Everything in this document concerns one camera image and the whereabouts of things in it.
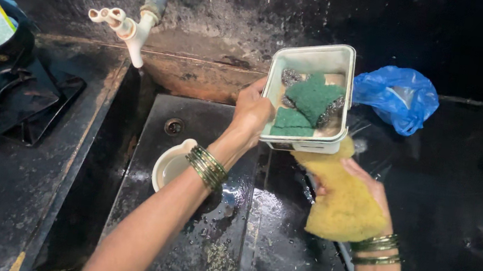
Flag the person's left hand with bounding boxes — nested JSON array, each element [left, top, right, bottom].
[[228, 73, 280, 152]]

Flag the person's right hand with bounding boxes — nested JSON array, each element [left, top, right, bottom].
[[311, 155, 401, 238]]

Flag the yellow cleaning cloth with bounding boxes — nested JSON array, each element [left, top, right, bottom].
[[283, 130, 399, 247]]

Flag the white plastic scrubber tray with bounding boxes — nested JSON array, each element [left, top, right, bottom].
[[256, 37, 358, 157]]

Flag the small green scouring pad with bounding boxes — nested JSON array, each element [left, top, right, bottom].
[[269, 106, 317, 140]]

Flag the green bangles on right wrist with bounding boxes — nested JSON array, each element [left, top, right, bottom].
[[347, 229, 406, 270]]

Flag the green bangles on wrist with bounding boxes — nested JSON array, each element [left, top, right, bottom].
[[182, 144, 232, 193], [347, 229, 406, 270]]

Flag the blue plastic bag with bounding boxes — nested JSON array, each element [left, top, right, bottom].
[[348, 62, 443, 140]]

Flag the large green scouring pad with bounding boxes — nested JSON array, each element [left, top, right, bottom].
[[282, 70, 348, 130]]

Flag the steel wool scrubber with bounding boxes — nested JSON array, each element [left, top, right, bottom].
[[280, 67, 305, 89]]

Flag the green bangles on left wrist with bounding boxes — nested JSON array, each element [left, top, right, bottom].
[[182, 144, 232, 193]]

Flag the black stone sink basin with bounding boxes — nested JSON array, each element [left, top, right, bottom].
[[95, 88, 268, 271]]

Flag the white plastic mug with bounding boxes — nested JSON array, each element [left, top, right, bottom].
[[150, 135, 199, 196]]

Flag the sink drain hole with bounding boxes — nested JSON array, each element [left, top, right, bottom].
[[164, 117, 186, 137]]

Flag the white plastic water tap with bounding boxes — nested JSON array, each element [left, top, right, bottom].
[[83, 0, 175, 72]]

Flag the black gas stove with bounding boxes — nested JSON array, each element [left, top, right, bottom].
[[0, 16, 93, 158]]

